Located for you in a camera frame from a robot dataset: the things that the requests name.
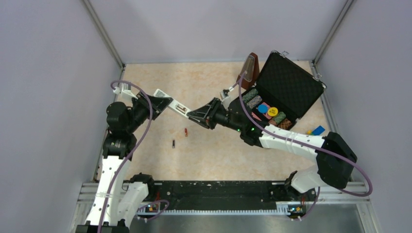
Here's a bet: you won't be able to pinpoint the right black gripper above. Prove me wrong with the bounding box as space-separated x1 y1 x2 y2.
188 98 243 132

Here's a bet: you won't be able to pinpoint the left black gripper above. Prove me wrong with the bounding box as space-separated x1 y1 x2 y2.
126 90 173 133

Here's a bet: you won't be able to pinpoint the white remote control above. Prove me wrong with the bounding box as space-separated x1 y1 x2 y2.
154 89 191 118

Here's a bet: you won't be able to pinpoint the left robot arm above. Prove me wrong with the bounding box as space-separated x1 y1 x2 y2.
75 93 173 233

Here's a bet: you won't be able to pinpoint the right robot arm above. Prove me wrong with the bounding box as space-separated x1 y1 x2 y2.
187 98 357 200

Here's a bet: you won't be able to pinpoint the blue poker chip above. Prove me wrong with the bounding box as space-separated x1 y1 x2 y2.
257 104 269 114

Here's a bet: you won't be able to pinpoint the brown wooden metronome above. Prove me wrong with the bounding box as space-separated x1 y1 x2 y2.
237 52 260 90

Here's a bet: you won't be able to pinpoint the yellow poker chip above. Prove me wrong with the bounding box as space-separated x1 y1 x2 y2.
267 107 278 117

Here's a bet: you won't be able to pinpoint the black poker chip case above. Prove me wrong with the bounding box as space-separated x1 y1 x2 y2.
242 50 326 130

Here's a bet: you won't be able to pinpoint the colourful toy bricks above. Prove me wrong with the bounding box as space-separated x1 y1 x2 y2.
306 125 326 135

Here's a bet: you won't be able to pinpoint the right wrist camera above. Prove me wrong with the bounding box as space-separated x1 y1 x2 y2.
220 86 234 108

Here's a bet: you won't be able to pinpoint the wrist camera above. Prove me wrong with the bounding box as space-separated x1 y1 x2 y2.
111 82 138 101
220 86 234 108

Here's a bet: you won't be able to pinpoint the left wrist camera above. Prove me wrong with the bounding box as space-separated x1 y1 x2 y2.
111 82 138 101

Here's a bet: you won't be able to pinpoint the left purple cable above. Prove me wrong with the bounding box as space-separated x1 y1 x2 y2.
96 80 154 233

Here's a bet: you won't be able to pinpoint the purple cable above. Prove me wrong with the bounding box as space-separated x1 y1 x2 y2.
96 80 154 233
230 72 373 198

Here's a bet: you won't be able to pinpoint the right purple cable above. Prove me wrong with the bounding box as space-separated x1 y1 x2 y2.
230 72 373 198

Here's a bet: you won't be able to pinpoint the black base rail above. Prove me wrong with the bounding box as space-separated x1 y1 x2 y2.
144 180 316 215

